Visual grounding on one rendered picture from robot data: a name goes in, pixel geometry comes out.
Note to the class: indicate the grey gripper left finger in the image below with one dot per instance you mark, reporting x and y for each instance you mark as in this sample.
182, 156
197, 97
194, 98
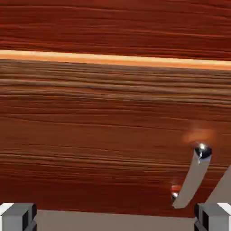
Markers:
16, 218

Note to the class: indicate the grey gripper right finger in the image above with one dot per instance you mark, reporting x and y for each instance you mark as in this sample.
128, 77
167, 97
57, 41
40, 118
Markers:
214, 218

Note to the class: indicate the reddish wood cabinet door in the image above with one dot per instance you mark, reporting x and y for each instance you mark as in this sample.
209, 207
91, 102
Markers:
90, 135
108, 27

